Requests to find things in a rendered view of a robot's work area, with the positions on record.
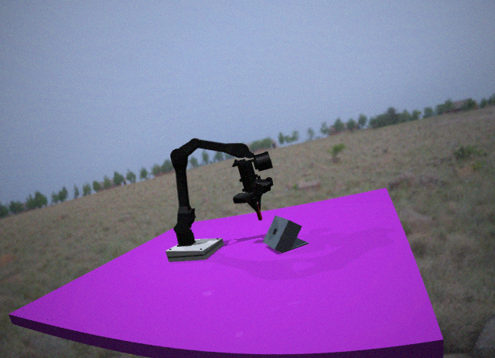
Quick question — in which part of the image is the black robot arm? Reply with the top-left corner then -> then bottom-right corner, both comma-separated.
170,138 -> 273,247

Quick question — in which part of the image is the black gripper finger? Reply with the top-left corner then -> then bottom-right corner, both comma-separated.
255,193 -> 263,210
247,196 -> 258,212

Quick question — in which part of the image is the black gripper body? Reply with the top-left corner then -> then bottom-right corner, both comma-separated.
233,173 -> 260,204

